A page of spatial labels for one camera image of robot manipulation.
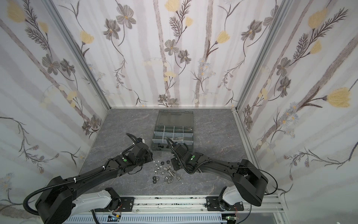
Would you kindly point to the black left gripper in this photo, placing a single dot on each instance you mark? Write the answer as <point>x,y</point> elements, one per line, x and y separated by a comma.
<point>146,154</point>

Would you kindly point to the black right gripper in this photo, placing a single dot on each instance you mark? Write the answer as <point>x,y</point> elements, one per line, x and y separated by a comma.
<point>175,155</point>

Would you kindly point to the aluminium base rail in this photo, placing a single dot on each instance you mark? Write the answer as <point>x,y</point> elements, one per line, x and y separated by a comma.
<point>193,204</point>

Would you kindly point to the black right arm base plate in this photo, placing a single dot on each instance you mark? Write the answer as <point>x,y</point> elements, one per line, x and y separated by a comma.
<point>216,204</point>

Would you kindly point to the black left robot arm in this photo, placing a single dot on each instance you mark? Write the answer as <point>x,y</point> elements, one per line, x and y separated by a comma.
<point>56,202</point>

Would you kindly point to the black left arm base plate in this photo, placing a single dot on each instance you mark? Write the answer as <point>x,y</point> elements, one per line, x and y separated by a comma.
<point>126,204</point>

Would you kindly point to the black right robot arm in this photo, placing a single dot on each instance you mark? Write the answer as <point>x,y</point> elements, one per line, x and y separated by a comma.
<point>250,181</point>

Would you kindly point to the white slotted cable duct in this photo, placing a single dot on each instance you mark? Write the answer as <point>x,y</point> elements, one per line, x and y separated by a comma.
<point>148,219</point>

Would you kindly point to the green plastic organizer box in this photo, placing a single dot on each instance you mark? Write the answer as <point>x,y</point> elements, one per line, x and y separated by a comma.
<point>177,125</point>

